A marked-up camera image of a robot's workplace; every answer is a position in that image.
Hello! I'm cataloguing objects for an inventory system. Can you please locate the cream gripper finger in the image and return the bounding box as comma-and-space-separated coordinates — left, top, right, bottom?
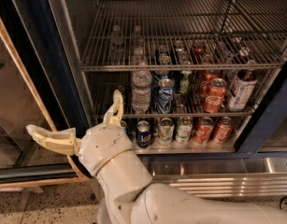
103, 90, 123, 127
26, 124, 80, 156

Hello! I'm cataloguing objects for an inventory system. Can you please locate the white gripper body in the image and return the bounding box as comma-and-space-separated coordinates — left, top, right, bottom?
79, 124, 132, 176

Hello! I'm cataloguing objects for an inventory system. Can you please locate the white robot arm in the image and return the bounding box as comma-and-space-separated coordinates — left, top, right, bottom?
26, 91, 287, 224

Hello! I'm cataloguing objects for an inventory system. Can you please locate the front clear water bottle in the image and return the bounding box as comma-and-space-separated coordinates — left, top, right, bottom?
131, 46, 151, 114

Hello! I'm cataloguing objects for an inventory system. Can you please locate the blue Pepsi can middle shelf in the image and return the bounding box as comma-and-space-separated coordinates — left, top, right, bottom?
156, 78, 174, 114

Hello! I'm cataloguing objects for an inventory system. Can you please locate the glass fridge door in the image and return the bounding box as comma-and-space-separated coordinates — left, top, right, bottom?
0, 0, 90, 191

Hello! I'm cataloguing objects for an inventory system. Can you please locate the rear left water bottle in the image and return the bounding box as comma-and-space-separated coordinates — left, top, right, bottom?
110, 24, 124, 52

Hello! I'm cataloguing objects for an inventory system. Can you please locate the green soda can middle shelf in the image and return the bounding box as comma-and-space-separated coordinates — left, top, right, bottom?
178, 70, 192, 94

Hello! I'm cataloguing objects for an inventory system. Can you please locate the rear middle water bottle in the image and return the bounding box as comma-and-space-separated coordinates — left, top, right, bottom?
132, 25, 144, 48

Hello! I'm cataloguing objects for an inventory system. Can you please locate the white labelled coffee bottle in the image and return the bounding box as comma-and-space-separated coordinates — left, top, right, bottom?
226, 69, 258, 112

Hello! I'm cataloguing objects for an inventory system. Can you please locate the stainless fridge base grille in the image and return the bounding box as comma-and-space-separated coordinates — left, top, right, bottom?
145, 157, 287, 198

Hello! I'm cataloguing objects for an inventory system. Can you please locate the left Pepsi can bottom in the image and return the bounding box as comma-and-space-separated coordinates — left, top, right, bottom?
121, 120, 129, 134

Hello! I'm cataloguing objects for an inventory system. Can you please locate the pepsi can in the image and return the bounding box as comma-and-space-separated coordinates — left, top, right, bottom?
121, 120, 129, 134
136, 120, 151, 148

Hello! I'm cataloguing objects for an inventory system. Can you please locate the right Pepsi can bottom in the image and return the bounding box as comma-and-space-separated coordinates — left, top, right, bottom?
136, 120, 151, 148

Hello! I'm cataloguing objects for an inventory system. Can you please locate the left white-green can bottom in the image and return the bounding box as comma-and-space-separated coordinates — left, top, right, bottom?
158, 118, 174, 146

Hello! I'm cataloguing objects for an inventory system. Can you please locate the white-green can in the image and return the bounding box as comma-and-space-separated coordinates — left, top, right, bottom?
176, 117, 193, 144
158, 118, 174, 146

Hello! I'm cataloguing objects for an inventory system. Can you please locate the right white-green can bottom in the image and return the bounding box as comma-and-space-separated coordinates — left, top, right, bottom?
176, 117, 193, 144

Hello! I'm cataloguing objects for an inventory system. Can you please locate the left red can bottom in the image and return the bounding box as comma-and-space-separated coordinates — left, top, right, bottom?
194, 117, 214, 144

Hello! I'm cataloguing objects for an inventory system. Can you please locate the front red Coca-Cola can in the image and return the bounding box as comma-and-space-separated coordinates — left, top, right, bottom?
202, 78, 226, 113

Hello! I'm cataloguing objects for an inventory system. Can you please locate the red coca-cola can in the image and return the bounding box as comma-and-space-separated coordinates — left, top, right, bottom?
202, 78, 226, 113
198, 54, 221, 99

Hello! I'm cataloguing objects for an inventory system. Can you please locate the rear red Coca-Cola can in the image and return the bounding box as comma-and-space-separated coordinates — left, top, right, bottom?
198, 54, 221, 99

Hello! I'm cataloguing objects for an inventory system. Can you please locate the right red can bottom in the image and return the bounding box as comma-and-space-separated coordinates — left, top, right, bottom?
212, 117, 234, 144

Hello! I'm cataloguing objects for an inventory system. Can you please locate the middle wire fridge shelf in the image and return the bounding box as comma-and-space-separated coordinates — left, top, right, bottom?
92, 77, 259, 119

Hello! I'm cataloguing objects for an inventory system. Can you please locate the wire fridge shelf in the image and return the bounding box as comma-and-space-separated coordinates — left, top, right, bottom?
80, 0, 287, 72
92, 77, 259, 119

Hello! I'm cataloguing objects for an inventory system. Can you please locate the upper wire fridge shelf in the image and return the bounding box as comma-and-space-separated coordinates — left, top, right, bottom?
80, 0, 287, 72

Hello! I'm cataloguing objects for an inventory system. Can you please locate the dark blue fridge frame post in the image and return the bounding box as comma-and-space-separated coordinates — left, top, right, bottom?
235, 60, 287, 157

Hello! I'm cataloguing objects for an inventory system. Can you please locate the black cable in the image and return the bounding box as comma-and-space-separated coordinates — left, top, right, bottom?
279, 195, 287, 213

